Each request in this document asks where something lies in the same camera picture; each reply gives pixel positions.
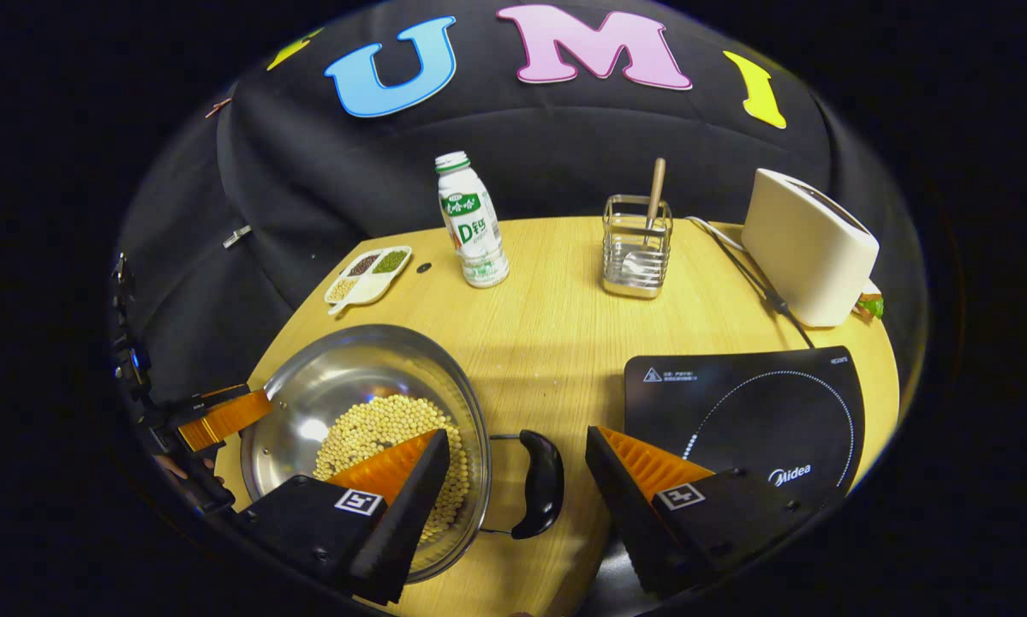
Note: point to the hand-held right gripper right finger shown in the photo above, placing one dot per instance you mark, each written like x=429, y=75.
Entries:
x=629, y=514

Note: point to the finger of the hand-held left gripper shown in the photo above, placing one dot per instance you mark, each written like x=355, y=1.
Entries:
x=226, y=418

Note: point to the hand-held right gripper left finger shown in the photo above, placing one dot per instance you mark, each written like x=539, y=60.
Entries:
x=406, y=514

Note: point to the black induction cooktop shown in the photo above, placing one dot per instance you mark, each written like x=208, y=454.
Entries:
x=753, y=411

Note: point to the pile of soybeans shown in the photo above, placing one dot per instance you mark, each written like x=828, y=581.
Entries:
x=376, y=428

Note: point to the silver metal clip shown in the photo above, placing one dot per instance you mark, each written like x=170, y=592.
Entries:
x=237, y=236

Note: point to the white divided dish of beans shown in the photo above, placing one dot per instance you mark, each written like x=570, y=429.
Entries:
x=367, y=278

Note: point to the white bottle with green label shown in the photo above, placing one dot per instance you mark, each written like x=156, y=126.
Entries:
x=474, y=231

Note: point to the pink clip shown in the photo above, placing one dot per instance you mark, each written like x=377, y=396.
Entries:
x=218, y=107

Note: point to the sandwich with lettuce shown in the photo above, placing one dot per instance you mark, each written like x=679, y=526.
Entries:
x=871, y=307

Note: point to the white toaster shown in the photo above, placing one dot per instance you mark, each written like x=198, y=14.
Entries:
x=809, y=248

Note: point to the black backdrop cloth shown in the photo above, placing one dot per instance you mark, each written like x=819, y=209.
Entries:
x=564, y=146

